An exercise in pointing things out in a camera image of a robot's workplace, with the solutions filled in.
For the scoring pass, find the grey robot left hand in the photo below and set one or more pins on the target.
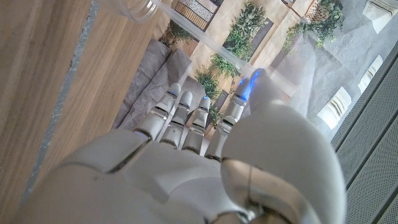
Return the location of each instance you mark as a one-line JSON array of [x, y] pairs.
[[155, 186]]

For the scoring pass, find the clear plastic cup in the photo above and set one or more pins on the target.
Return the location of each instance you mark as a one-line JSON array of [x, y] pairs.
[[136, 11]]

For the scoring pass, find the clear plastic pipette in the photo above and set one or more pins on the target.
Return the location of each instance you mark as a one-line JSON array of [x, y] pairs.
[[202, 35]]

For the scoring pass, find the printed fabric backdrop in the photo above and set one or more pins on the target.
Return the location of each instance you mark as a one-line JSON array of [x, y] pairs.
[[280, 31]]

